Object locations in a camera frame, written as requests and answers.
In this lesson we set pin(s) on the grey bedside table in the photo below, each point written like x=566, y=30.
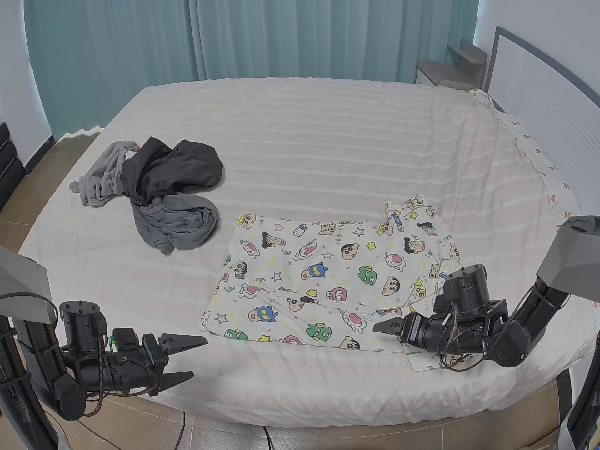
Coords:
x=445, y=71

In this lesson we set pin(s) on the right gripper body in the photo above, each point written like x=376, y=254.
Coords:
x=426, y=332

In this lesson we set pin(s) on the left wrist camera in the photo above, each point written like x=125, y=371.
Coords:
x=124, y=338

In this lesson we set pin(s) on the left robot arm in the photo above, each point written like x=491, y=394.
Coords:
x=82, y=326

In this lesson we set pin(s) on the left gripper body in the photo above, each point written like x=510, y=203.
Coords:
x=133, y=368

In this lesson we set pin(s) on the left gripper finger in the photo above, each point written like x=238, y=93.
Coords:
x=173, y=380
x=178, y=344

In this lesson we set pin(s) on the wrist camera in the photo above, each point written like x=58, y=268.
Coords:
x=124, y=338
x=442, y=305

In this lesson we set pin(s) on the light grey garment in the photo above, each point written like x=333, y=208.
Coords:
x=101, y=181

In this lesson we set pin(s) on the white printed pyjama top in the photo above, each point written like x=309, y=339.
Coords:
x=304, y=288

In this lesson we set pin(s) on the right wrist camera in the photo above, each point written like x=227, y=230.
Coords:
x=442, y=305

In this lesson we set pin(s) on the bed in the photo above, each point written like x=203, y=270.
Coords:
x=328, y=134

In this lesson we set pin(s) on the dark grey garment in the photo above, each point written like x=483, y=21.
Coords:
x=187, y=228

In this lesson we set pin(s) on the black garment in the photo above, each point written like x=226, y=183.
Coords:
x=187, y=167

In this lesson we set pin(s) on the blue-green curtain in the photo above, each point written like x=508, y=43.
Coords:
x=328, y=21
x=117, y=49

